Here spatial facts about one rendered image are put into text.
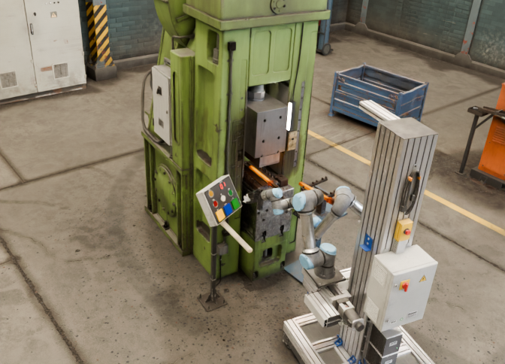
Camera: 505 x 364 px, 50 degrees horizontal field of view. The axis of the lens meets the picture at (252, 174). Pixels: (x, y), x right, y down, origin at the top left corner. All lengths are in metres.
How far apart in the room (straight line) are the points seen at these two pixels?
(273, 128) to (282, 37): 0.70
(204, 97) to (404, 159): 1.92
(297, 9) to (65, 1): 5.29
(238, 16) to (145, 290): 2.50
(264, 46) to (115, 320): 2.52
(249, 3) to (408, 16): 8.95
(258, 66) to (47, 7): 5.15
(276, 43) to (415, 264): 1.94
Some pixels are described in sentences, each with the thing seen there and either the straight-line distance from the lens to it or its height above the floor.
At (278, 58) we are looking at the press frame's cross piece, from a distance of 4.31.
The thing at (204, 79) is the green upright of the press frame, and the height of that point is 1.80.
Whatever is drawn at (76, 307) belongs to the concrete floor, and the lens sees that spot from 4.92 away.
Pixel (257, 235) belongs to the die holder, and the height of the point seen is 0.54.
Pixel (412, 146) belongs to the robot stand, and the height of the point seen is 1.97.
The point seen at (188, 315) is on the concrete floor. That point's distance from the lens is 4.72.
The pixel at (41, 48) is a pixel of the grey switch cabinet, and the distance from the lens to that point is 8.95.
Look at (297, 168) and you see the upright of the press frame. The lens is 4.90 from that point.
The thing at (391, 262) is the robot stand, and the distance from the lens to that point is 3.48.
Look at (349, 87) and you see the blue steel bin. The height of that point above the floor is 0.54.
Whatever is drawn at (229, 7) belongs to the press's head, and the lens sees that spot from 3.91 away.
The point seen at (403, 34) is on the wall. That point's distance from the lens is 12.83.
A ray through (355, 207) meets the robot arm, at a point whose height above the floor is 1.17.
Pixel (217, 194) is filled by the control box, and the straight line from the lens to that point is 4.11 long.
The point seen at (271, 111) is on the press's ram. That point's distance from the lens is 4.25.
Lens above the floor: 3.29
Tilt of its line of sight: 29 degrees down
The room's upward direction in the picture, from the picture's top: 3 degrees clockwise
